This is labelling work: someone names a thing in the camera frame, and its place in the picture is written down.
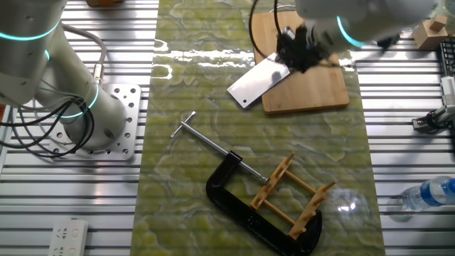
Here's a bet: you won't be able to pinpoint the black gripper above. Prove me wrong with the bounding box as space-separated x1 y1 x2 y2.
276 24 331 74

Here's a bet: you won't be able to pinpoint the stainless steel cleaver knife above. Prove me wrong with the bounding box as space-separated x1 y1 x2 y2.
226 52 291 110

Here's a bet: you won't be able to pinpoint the wooden knife rack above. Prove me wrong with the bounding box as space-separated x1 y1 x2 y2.
250 151 338 241

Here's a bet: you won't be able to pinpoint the bamboo cutting board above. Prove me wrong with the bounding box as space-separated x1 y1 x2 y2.
250 10 350 115

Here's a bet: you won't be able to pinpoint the green marble pattern mat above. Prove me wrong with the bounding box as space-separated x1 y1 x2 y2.
129 0 387 256

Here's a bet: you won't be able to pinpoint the large light wooden block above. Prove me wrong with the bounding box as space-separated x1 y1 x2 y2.
412 19 449 50

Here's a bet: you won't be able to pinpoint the small light wooden block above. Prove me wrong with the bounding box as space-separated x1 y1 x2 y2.
429 14 448 32

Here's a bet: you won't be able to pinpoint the black keyboard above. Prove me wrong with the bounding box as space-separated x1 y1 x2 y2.
439 38 455 78

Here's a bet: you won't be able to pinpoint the silver ribbed handheld device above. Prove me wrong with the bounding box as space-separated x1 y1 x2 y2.
439 75 455 107

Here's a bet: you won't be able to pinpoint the pale green container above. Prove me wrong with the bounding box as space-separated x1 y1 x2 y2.
441 0 455 19

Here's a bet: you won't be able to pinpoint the black C-clamp with steel screw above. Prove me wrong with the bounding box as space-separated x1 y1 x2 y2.
169 110 323 256

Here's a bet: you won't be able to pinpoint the clear water bottle blue label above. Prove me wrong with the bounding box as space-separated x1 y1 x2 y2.
400 176 455 213

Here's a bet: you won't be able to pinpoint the white power strip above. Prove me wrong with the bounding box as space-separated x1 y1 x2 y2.
48 218 89 256

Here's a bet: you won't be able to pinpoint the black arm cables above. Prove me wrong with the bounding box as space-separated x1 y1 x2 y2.
247 0 285 60

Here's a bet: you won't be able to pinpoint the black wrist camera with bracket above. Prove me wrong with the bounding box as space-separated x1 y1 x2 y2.
376 33 402 51

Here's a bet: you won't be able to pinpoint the small camera on metal mount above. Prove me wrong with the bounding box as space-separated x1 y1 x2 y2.
412 105 455 135

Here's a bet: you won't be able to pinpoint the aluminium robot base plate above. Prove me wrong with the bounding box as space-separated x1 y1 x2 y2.
48 83 142 161

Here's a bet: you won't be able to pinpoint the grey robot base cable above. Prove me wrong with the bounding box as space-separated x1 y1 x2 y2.
62 23 107 86

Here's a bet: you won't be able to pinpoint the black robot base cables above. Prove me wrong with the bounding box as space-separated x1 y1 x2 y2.
0 97 96 159

